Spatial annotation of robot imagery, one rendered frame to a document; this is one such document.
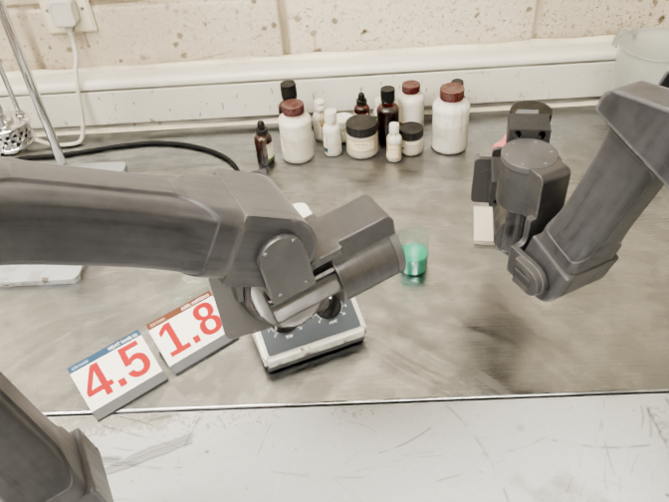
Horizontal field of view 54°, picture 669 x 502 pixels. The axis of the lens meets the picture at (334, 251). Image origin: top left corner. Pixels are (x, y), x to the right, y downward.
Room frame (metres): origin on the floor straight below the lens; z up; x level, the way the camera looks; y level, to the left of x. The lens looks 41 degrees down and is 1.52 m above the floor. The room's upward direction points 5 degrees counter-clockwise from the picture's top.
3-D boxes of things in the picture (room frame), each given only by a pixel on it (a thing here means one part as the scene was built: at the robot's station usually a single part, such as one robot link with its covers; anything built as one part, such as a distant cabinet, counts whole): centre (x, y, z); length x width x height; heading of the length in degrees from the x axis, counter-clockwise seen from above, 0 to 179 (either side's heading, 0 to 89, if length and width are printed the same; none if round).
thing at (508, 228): (0.57, -0.21, 1.05); 0.07 x 0.06 x 0.07; 168
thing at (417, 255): (0.67, -0.11, 0.93); 0.04 x 0.04 x 0.06
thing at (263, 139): (0.97, 0.10, 0.94); 0.03 x 0.03 x 0.08
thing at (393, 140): (0.94, -0.11, 0.93); 0.03 x 0.03 x 0.07
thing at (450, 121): (0.97, -0.21, 0.95); 0.06 x 0.06 x 0.11
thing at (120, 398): (0.51, 0.26, 0.92); 0.09 x 0.06 x 0.04; 126
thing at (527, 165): (0.54, -0.22, 1.08); 0.12 x 0.09 x 0.12; 24
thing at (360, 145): (0.97, -0.06, 0.93); 0.05 x 0.05 x 0.06
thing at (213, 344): (0.56, 0.18, 0.92); 0.09 x 0.06 x 0.04; 126
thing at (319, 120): (1.03, 0.00, 0.94); 0.03 x 0.03 x 0.07
